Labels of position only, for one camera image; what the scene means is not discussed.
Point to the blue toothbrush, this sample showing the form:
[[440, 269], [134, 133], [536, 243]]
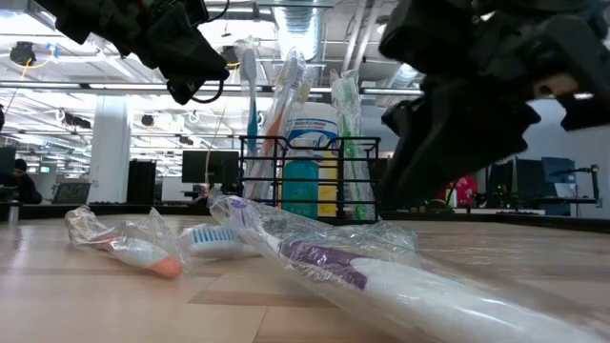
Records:
[[251, 126], [209, 238]]

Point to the black aluminium table frame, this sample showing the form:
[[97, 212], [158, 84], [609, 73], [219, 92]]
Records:
[[143, 208]]

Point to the dark monitor group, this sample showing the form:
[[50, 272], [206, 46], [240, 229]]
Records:
[[524, 181]]

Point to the white disinfecting wipes canister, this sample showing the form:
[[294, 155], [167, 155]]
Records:
[[312, 125]]

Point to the white column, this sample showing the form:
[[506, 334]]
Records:
[[109, 152]]

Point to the teal mouthwash bottle white cap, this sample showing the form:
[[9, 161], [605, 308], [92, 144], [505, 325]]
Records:
[[300, 188]]

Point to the black ceiling device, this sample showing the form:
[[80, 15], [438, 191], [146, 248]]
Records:
[[21, 53]]

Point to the black computer monitor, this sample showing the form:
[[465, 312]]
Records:
[[209, 167]]

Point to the silver ventilation duct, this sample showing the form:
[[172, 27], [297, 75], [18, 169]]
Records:
[[298, 28]]

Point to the purple toothbrush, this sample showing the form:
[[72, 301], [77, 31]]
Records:
[[324, 259]]

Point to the silver metal post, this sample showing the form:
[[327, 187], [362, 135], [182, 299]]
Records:
[[13, 213]]

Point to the person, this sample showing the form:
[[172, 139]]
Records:
[[464, 190], [24, 188]]

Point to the long ceiling light strip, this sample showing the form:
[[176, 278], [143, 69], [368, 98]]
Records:
[[57, 86]]

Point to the black cabinet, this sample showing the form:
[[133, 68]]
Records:
[[141, 183]]

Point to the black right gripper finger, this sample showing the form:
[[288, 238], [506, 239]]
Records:
[[457, 138], [400, 119]]

